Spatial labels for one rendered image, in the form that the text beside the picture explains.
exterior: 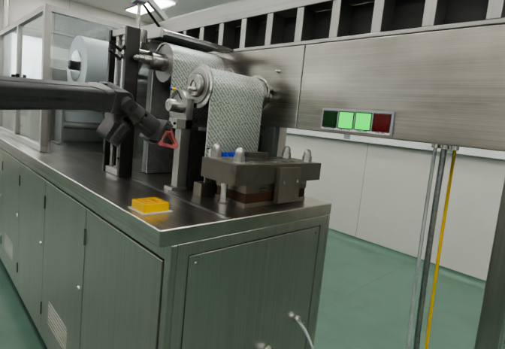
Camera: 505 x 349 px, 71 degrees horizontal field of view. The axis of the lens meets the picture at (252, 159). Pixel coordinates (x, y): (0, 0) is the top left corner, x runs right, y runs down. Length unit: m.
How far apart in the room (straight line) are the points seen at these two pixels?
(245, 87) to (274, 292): 0.67
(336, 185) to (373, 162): 0.50
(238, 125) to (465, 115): 0.67
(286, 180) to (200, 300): 0.43
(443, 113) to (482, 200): 2.42
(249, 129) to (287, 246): 0.42
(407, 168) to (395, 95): 2.52
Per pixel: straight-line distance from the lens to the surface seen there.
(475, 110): 1.04
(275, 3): 1.48
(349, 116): 1.16
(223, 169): 1.01
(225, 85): 1.17
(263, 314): 1.15
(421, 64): 1.10
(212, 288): 0.95
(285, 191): 1.10
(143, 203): 0.92
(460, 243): 3.53
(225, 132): 1.18
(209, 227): 0.87
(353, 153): 3.84
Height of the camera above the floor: 1.15
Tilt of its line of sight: 6 degrees down
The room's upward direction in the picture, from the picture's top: 6 degrees clockwise
